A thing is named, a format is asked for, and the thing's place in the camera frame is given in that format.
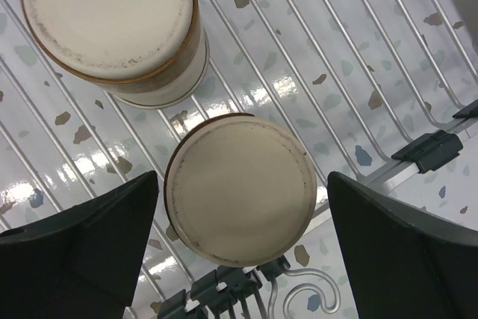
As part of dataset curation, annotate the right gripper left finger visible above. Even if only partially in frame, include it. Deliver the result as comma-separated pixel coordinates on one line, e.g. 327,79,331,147
1,171,158,318

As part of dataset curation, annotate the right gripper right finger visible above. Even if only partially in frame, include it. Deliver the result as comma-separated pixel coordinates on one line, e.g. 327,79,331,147
327,172,477,318

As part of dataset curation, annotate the steel cup with cork band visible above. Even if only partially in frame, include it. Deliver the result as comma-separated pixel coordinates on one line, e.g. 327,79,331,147
21,0,209,109

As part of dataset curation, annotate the white wire dish rack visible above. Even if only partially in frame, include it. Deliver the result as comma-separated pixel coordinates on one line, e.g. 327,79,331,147
1,0,477,318

